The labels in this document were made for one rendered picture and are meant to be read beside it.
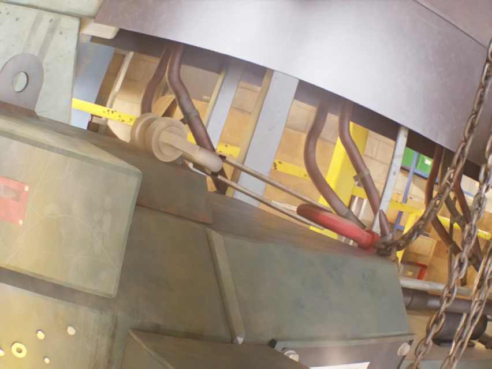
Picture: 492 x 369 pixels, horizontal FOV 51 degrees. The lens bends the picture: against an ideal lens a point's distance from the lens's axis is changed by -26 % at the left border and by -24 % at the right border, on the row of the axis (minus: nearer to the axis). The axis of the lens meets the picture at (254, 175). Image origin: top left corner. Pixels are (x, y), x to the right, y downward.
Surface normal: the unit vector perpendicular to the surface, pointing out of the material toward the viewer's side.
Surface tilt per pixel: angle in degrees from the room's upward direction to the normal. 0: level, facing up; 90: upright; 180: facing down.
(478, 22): 78
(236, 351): 0
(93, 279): 90
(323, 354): 90
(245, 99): 90
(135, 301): 45
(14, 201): 90
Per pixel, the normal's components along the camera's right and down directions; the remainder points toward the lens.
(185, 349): 0.31, -0.95
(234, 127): 0.32, -0.15
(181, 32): 0.29, 0.12
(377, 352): 0.58, 0.22
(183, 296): 0.63, -0.52
